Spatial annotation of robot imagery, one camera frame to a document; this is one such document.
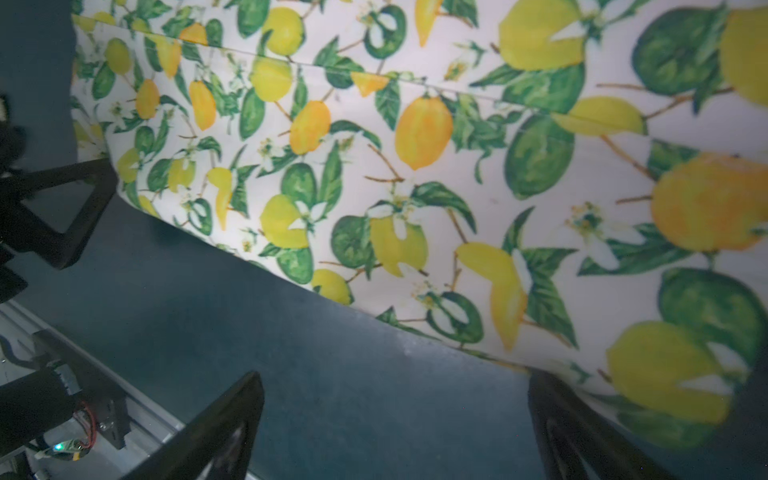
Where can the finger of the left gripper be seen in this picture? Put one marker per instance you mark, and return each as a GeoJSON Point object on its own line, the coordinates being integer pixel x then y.
{"type": "Point", "coordinates": [53, 213]}

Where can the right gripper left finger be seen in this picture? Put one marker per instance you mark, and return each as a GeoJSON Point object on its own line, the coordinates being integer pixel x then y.
{"type": "Point", "coordinates": [217, 444]}

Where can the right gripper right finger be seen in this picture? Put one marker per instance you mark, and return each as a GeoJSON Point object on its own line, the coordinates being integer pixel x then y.
{"type": "Point", "coordinates": [572, 437]}

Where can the lemon print skirt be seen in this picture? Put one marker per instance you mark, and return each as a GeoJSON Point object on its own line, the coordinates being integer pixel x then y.
{"type": "Point", "coordinates": [578, 187]}

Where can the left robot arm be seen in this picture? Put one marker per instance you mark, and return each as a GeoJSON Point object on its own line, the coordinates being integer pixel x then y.
{"type": "Point", "coordinates": [41, 400]}

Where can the green table mat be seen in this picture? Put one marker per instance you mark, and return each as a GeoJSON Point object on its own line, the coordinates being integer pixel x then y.
{"type": "Point", "coordinates": [346, 397]}

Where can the aluminium front rail frame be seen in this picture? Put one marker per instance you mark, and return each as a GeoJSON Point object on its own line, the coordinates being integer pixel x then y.
{"type": "Point", "coordinates": [150, 425]}

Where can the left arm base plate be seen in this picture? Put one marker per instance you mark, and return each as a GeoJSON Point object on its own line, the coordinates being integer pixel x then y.
{"type": "Point", "coordinates": [94, 388]}

